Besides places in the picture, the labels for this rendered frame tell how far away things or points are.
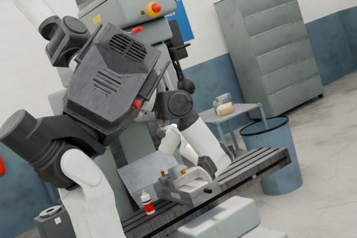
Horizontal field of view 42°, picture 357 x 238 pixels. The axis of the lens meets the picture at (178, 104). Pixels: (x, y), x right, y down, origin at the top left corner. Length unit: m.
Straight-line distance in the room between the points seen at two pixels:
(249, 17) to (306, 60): 1.27
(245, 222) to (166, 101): 0.77
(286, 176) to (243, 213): 2.32
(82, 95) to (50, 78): 4.90
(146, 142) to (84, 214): 1.08
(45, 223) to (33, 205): 4.36
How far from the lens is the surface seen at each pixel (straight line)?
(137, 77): 1.46
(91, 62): 1.47
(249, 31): 7.11
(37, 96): 6.27
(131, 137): 2.47
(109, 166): 2.43
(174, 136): 1.89
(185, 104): 1.58
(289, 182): 4.42
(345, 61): 9.53
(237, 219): 2.08
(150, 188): 2.44
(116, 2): 1.89
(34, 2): 1.75
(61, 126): 1.44
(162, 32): 2.04
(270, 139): 4.25
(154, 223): 2.02
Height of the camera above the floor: 1.60
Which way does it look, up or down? 7 degrees down
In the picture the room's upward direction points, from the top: 19 degrees counter-clockwise
